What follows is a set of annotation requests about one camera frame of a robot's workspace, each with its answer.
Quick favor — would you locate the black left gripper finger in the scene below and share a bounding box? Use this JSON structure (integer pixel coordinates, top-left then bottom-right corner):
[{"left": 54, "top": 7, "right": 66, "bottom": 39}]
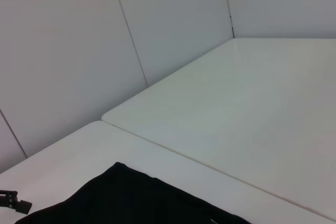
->
[{"left": 0, "top": 189, "right": 33, "bottom": 215}]

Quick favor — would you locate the black shirt with FREE print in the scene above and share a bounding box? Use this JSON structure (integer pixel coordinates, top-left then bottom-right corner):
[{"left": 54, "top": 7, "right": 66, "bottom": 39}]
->
[{"left": 15, "top": 162, "right": 252, "bottom": 224}]

